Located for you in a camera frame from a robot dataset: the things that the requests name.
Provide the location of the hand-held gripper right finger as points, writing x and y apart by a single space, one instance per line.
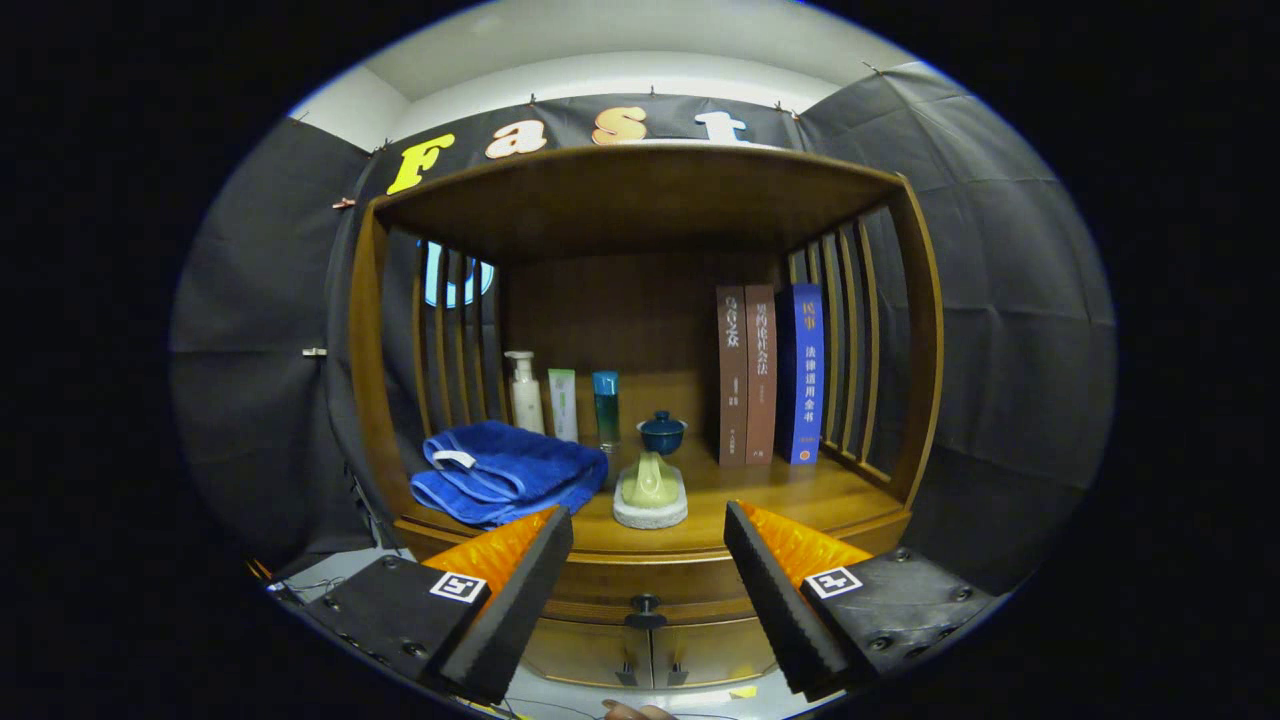
780 605

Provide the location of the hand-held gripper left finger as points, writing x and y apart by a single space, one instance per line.
520 605

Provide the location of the wooden drawer with black knob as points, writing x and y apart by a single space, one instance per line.
690 598

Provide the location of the light green scrub brush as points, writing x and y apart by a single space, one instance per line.
650 488

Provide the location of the wooden cabinet door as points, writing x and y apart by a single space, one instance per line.
710 650
590 655

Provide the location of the wooden countertop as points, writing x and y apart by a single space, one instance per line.
780 495

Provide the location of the brown wooden cabinet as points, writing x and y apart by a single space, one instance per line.
620 300

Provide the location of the blue folded towel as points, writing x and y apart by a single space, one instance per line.
520 470

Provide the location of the white and green tube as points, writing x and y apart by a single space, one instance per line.
563 405

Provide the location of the white pump bottle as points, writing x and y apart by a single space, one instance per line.
526 400

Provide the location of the blue lidded teacup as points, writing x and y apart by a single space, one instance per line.
662 435

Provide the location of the teal capped bottle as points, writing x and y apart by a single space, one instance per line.
606 410

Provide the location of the reddish brown book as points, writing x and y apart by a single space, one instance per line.
761 380

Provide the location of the blue book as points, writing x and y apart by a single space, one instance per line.
805 380

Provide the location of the dark brown book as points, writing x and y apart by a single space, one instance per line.
732 380

